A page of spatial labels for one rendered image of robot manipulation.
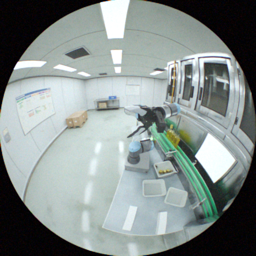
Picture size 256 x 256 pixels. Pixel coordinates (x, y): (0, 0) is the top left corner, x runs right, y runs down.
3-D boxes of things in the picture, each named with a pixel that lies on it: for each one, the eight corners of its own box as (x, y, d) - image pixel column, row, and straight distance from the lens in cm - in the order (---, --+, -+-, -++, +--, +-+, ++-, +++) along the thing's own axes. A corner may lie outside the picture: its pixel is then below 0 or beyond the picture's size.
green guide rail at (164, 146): (167, 154, 100) (169, 150, 94) (166, 154, 99) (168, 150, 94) (137, 111, 240) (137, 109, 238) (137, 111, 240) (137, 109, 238)
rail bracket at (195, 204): (194, 205, 102) (210, 198, 86) (182, 213, 93) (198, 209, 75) (193, 201, 101) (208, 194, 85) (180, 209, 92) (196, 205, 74)
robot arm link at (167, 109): (168, 120, 43) (172, 107, 40) (163, 122, 40) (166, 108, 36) (159, 114, 47) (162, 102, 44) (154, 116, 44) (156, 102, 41)
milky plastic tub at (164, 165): (173, 175, 101) (176, 171, 95) (156, 180, 91) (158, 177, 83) (167, 163, 107) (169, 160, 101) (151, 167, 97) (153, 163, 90)
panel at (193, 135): (214, 183, 101) (237, 158, 87) (213, 184, 99) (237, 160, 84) (174, 134, 127) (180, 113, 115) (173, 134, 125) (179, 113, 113)
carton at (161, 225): (155, 233, 89) (157, 235, 84) (158, 212, 86) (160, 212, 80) (162, 232, 91) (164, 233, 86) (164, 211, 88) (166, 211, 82)
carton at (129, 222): (122, 227, 84) (122, 229, 78) (129, 205, 81) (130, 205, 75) (129, 229, 84) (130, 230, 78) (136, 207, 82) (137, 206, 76)
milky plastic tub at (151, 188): (163, 196, 90) (166, 194, 82) (141, 198, 84) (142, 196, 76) (161, 181, 94) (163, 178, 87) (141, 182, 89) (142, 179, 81)
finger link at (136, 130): (126, 134, 40) (139, 121, 39) (131, 141, 36) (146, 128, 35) (123, 131, 38) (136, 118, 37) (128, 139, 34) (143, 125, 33)
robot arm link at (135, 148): (126, 150, 84) (126, 141, 74) (138, 148, 87) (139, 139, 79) (130, 158, 76) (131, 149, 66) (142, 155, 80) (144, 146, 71)
